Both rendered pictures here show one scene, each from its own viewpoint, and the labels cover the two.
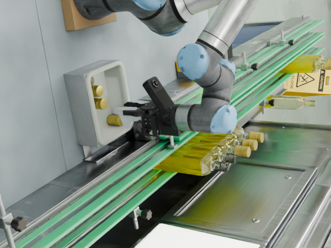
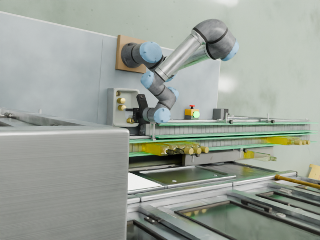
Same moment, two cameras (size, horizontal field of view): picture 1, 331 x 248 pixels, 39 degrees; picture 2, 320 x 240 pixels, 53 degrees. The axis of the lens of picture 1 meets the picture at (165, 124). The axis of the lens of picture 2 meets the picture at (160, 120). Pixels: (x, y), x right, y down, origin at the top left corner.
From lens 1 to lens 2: 84 cm
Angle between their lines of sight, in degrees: 25
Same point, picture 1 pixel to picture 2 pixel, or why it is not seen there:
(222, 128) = (157, 117)
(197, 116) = (150, 111)
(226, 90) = (167, 101)
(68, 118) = (104, 110)
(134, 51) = not seen: hidden behind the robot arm
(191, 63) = (144, 78)
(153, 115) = (136, 111)
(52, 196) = not seen: hidden behind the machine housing
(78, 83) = (111, 92)
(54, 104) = (98, 100)
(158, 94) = (141, 101)
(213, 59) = (156, 79)
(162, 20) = not seen: hidden behind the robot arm
